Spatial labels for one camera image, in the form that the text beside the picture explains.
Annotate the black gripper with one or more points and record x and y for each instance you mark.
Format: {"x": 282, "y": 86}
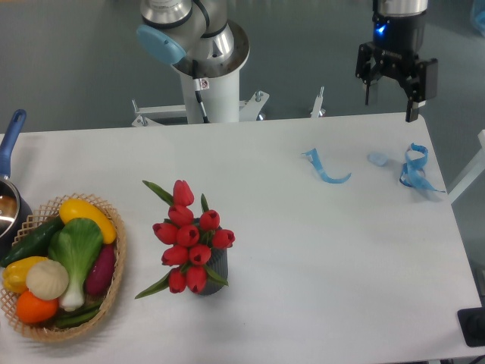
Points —
{"x": 393, "y": 53}

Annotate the red tulip bouquet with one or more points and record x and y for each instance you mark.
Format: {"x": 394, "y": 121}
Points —
{"x": 179, "y": 231}

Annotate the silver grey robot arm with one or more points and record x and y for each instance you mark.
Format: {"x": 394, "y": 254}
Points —
{"x": 207, "y": 50}

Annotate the dark grey ribbed vase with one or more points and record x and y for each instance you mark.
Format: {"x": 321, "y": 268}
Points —
{"x": 208, "y": 269}

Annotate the tangled blue ribbon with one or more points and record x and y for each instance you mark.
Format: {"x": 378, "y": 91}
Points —
{"x": 412, "y": 173}

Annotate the blue ribbon strip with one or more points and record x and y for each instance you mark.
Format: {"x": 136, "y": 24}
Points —
{"x": 314, "y": 159}

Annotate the black device at edge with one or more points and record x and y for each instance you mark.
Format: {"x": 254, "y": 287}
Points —
{"x": 472, "y": 325}

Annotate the purple sweet potato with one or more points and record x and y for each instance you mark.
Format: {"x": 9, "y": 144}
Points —
{"x": 101, "y": 274}

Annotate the green bok choy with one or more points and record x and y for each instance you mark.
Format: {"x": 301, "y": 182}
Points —
{"x": 76, "y": 246}

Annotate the woven wicker basket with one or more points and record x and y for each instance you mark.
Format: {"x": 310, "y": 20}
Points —
{"x": 112, "y": 227}

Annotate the green cucumber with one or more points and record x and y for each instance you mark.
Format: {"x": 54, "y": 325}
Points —
{"x": 35, "y": 243}

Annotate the green bean pods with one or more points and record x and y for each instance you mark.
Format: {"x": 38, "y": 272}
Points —
{"x": 77, "y": 317}

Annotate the yellow bell pepper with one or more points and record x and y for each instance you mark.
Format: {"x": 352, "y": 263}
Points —
{"x": 15, "y": 275}

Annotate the orange fruit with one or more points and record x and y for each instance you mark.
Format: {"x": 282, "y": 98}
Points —
{"x": 32, "y": 310}

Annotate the white frame at right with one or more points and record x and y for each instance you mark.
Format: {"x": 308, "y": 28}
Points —
{"x": 469, "y": 173}

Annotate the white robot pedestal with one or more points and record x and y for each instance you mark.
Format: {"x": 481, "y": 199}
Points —
{"x": 206, "y": 100}

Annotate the blue handled saucepan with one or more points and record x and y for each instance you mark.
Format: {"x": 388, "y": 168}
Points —
{"x": 14, "y": 209}

